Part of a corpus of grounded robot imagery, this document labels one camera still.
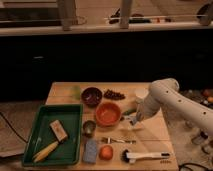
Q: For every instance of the grey triangular towel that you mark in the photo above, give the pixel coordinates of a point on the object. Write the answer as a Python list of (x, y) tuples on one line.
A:
[(133, 120)]

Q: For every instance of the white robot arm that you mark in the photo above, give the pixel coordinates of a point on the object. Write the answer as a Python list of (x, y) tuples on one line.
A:
[(166, 92)]

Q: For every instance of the orange bowl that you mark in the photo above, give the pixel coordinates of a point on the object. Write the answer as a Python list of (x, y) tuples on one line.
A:
[(107, 114)]

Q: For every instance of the light green leaf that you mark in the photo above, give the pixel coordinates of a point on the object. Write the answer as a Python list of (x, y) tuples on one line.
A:
[(76, 92)]

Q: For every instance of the green chili pepper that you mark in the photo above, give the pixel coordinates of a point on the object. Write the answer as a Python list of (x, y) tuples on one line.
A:
[(127, 113)]

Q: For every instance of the white cup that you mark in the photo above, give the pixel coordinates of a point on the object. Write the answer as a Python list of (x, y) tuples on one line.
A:
[(140, 94)]

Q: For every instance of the small metal cup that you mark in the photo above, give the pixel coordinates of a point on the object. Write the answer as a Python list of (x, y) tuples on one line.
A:
[(89, 128)]

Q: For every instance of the silver fork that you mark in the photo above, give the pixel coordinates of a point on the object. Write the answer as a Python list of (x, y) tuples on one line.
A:
[(109, 140)]

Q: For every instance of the wooden table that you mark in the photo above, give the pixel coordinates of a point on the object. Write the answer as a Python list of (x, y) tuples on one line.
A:
[(151, 135)]

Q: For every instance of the grey sponge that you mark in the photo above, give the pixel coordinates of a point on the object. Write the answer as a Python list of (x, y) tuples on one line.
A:
[(90, 151)]

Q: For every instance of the wooden block brush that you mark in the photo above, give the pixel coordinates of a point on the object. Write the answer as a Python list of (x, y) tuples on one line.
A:
[(58, 130)]

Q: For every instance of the orange fruit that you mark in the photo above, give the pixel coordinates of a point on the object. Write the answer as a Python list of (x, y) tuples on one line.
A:
[(106, 152)]

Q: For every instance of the green plastic tray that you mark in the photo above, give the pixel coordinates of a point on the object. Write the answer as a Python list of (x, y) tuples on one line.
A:
[(42, 135)]

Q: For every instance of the yellow corn cob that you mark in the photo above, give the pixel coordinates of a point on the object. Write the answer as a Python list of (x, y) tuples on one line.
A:
[(45, 152)]

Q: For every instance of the white handled dish brush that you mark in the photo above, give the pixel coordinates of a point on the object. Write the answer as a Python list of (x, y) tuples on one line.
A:
[(132, 157)]

